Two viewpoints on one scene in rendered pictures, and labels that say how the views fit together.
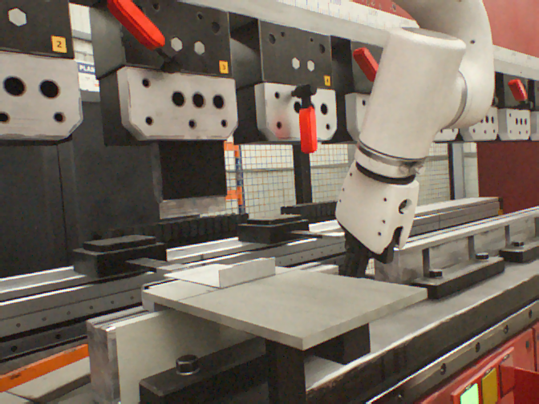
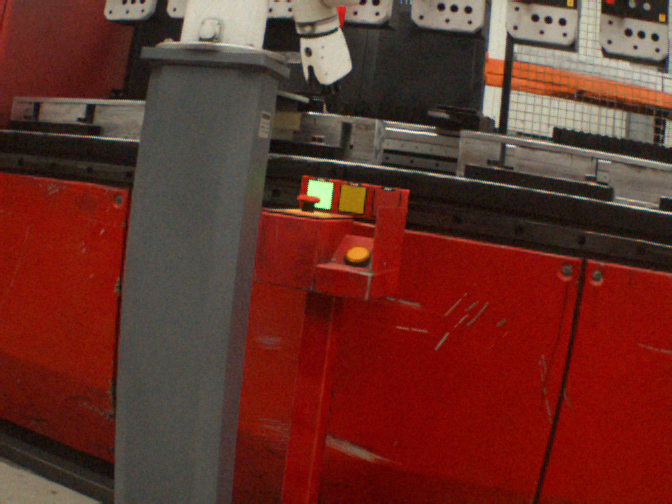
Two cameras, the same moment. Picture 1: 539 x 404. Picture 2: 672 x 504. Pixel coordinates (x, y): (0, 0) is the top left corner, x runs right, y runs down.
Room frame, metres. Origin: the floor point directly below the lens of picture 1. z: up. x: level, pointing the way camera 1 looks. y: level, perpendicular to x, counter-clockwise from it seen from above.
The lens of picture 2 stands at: (-0.11, -1.71, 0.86)
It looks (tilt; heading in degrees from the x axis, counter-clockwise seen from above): 5 degrees down; 63
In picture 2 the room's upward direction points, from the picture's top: 7 degrees clockwise
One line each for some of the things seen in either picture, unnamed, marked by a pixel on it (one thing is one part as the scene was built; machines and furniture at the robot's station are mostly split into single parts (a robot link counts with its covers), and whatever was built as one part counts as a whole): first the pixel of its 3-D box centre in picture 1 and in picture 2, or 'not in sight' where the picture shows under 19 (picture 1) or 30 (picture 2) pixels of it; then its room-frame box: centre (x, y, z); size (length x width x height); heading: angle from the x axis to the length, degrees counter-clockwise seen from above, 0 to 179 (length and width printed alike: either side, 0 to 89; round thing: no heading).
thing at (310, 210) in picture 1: (338, 206); (635, 149); (1.42, -0.21, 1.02); 0.44 x 0.06 x 0.04; 132
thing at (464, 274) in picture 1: (460, 275); (541, 182); (0.97, -0.39, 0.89); 0.30 x 0.05 x 0.03; 132
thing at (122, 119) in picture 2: not in sight; (81, 117); (0.25, 0.51, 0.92); 0.50 x 0.06 x 0.10; 132
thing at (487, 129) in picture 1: (465, 107); (635, 21); (1.12, -0.48, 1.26); 0.15 x 0.09 x 0.17; 132
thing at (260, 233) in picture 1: (297, 229); (452, 116); (0.97, -0.05, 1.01); 0.26 x 0.12 x 0.05; 42
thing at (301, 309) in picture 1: (273, 293); (242, 91); (0.50, 0.00, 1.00); 0.26 x 0.18 x 0.01; 42
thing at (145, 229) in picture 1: (178, 228); (421, 115); (1.05, 0.21, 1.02); 0.37 x 0.06 x 0.04; 132
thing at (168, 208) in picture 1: (191, 179); (283, 41); (0.61, 0.10, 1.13); 0.10 x 0.02 x 0.10; 132
